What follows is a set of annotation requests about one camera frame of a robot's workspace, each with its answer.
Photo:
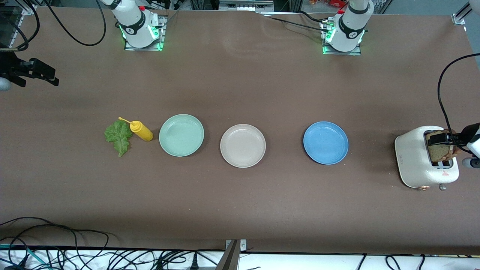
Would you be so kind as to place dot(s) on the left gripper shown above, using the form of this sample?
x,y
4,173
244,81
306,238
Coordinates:
x,y
467,134

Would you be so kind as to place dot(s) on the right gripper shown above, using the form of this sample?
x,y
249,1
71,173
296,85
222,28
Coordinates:
x,y
12,69

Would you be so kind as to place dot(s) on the brown bread slice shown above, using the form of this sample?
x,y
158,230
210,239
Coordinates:
x,y
455,152
440,153

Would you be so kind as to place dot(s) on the green lettuce leaf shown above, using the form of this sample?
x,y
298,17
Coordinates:
x,y
119,137

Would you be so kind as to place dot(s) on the beige plate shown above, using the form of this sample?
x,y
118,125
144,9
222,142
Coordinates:
x,y
243,145

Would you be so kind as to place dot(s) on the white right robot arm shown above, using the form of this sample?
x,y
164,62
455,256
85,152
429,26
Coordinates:
x,y
137,28

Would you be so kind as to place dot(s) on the blue plate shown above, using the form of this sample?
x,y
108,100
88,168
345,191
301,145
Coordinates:
x,y
325,142

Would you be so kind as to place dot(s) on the mint green plate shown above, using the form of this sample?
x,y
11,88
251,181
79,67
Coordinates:
x,y
181,135

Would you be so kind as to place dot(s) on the white toaster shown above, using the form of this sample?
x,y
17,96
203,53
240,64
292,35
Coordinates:
x,y
412,161

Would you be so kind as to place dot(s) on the yellow mustard squeeze bottle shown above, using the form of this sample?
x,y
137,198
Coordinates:
x,y
142,131

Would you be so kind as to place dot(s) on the red snack packets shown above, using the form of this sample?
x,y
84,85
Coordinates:
x,y
330,3

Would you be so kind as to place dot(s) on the white ledge board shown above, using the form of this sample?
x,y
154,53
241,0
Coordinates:
x,y
300,262

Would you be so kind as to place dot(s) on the silver metal device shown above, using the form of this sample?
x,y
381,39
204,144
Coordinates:
x,y
245,5

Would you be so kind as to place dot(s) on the black power plug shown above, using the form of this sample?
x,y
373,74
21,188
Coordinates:
x,y
194,262

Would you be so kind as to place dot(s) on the aluminium frame profile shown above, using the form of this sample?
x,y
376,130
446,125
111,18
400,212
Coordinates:
x,y
28,8
460,17

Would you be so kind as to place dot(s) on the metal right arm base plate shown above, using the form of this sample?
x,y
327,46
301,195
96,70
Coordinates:
x,y
162,33

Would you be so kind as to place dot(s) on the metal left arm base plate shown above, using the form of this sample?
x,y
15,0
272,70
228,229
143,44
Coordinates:
x,y
343,53

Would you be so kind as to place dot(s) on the aluminium bracket profile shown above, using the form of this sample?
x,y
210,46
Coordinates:
x,y
232,255

